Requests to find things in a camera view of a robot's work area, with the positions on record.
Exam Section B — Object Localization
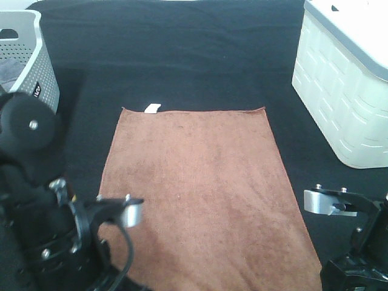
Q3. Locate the brown microfibre towel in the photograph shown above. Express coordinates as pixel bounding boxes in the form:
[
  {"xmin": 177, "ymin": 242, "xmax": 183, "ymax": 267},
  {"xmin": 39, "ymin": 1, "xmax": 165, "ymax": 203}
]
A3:
[{"xmin": 99, "ymin": 108, "xmax": 321, "ymax": 290}]

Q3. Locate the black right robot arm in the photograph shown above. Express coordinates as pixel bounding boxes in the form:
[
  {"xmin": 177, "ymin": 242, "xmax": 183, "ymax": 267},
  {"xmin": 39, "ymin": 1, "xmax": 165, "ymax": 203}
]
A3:
[{"xmin": 320, "ymin": 201, "xmax": 387, "ymax": 290}]

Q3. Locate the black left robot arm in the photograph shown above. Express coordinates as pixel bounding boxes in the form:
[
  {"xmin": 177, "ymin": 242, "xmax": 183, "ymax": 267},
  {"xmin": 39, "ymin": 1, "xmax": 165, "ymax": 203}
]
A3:
[{"xmin": 1, "ymin": 93, "xmax": 98, "ymax": 290}]

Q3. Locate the black table cloth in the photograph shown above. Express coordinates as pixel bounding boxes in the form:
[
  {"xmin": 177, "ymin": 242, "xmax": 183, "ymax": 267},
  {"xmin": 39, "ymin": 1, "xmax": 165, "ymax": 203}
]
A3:
[{"xmin": 0, "ymin": 0, "xmax": 388, "ymax": 291}]

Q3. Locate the white plastic storage bin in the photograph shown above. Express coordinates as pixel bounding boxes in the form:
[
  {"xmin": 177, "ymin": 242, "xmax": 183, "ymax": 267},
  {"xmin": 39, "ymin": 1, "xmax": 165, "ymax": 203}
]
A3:
[{"xmin": 292, "ymin": 1, "xmax": 387, "ymax": 169}]

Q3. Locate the grey perforated laundry basket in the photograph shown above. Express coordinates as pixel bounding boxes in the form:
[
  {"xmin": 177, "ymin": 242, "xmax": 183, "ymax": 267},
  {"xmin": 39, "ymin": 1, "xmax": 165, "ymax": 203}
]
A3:
[{"xmin": 1, "ymin": 10, "xmax": 60, "ymax": 112}]

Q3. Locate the grey cloth in basket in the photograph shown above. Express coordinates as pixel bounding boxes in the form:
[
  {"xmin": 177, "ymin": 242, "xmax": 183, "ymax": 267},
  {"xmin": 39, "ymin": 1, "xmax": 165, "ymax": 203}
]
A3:
[{"xmin": 1, "ymin": 58, "xmax": 25, "ymax": 92}]

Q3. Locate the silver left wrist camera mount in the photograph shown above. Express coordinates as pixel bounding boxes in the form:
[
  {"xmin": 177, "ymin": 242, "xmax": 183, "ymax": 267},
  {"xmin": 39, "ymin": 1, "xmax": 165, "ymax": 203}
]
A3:
[{"xmin": 84, "ymin": 195, "xmax": 144, "ymax": 264}]

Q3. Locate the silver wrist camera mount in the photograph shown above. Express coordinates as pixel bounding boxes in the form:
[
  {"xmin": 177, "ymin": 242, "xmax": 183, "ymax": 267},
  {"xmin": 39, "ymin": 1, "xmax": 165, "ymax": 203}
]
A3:
[
  {"xmin": 84, "ymin": 195, "xmax": 144, "ymax": 264},
  {"xmin": 303, "ymin": 184, "xmax": 387, "ymax": 253}
]

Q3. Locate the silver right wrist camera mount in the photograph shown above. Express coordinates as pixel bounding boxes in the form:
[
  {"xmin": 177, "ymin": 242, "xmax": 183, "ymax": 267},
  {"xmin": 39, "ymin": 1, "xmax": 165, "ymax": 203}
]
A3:
[{"xmin": 303, "ymin": 184, "xmax": 387, "ymax": 253}]

